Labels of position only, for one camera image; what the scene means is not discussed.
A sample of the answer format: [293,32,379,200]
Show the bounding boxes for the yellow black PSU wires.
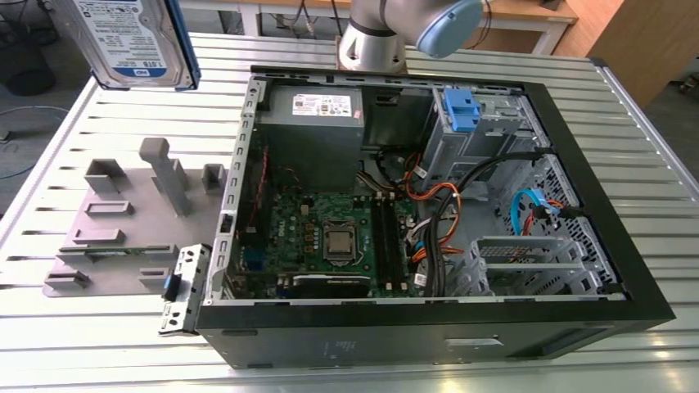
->
[358,169,398,194]

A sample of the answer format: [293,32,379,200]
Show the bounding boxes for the wooden cabinet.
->
[588,0,699,108]

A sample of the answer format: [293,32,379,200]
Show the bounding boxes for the hard disk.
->
[70,0,202,91]

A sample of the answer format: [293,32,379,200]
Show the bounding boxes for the thin red wire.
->
[246,145,273,237]

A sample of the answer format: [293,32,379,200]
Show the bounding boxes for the blue plastic bay latch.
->
[443,88,483,133]

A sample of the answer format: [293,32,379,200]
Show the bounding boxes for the metal disk bay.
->
[451,235,625,298]

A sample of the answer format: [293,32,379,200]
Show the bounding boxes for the metal socket cover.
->
[319,220,366,264]

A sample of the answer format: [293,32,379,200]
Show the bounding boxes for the green RAM stick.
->
[58,244,178,260]

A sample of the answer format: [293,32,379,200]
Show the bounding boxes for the black PC case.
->
[194,63,678,369]

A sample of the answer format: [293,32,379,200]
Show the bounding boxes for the metal slot retention bracket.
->
[158,242,214,337]

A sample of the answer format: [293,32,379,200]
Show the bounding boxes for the silver CPU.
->
[326,230,358,255]

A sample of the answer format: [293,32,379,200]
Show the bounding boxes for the black cable bundle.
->
[425,149,557,296]

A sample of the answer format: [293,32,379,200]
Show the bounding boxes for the green motherboard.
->
[234,191,437,299]

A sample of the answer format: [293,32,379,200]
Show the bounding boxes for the blue floor cable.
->
[0,104,70,181]

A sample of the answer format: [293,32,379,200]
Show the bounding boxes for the white metal desk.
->
[185,0,351,40]

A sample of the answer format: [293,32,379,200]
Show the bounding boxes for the red orange disk power wire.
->
[522,199,588,237]

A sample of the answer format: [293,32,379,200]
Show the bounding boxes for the white purple panel wires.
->
[407,216,438,249]

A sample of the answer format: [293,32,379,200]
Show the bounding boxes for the grey parts rack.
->
[42,138,229,299]

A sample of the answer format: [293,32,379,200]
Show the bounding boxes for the black graphics card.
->
[277,273,371,299]

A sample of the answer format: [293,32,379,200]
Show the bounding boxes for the grey metal drive cage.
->
[423,85,551,196]

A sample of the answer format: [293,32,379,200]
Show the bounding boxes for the grey power supply unit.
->
[257,85,366,193]

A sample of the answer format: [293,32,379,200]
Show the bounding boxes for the wooden desk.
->
[483,0,581,56]

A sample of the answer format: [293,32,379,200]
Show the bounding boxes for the orange power wire bundle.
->
[403,182,467,263]

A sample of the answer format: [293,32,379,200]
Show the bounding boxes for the blue data wire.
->
[511,187,550,239]

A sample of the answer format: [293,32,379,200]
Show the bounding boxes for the blue board connector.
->
[245,248,269,273]

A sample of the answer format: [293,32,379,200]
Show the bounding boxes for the black RAM slot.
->
[373,192,390,290]
[383,192,403,290]
[378,192,395,290]
[390,192,410,290]

